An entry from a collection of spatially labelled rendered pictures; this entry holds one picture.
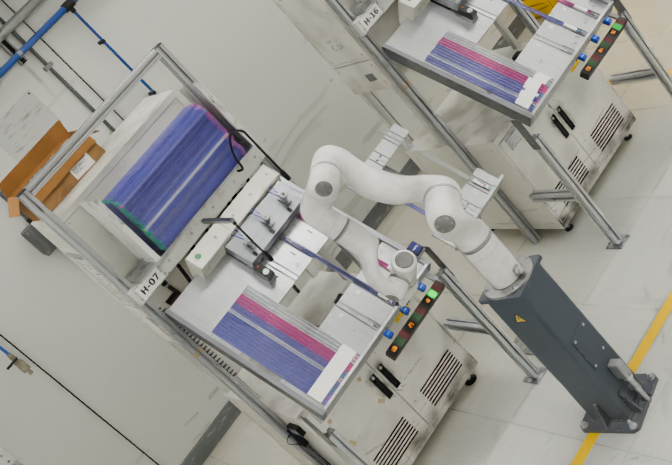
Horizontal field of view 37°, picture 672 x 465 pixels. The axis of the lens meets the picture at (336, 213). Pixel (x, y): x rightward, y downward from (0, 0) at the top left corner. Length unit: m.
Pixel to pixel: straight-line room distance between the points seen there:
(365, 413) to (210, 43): 2.38
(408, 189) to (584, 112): 1.73
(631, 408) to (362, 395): 1.02
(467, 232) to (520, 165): 1.30
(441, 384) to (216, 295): 1.05
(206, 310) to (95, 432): 1.71
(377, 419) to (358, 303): 0.57
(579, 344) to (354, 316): 0.80
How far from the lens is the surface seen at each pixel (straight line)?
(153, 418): 5.43
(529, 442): 3.97
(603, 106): 4.86
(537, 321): 3.40
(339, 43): 4.51
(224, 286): 3.80
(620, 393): 3.68
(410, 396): 4.15
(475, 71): 4.23
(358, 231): 3.27
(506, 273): 3.34
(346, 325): 3.68
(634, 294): 4.18
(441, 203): 3.14
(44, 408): 5.24
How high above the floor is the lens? 2.49
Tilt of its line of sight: 22 degrees down
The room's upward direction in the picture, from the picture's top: 43 degrees counter-clockwise
